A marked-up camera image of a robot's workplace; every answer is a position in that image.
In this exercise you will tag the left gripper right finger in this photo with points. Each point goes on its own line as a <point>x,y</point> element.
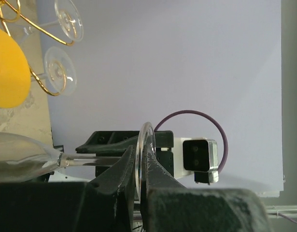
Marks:
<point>167,206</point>

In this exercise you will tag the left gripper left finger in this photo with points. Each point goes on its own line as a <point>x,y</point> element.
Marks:
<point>104,204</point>

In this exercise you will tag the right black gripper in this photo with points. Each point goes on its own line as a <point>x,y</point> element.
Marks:
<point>111,143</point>

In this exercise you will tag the clear wine glass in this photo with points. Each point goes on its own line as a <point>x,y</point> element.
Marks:
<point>59,71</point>
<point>23,159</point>
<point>69,20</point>

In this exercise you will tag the yellow plastic goblet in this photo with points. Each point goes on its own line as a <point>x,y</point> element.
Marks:
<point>14,73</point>

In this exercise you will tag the gold wine glass rack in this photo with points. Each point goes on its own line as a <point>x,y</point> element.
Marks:
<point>28,39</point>

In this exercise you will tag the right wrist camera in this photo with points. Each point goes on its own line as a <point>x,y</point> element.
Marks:
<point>197,157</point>

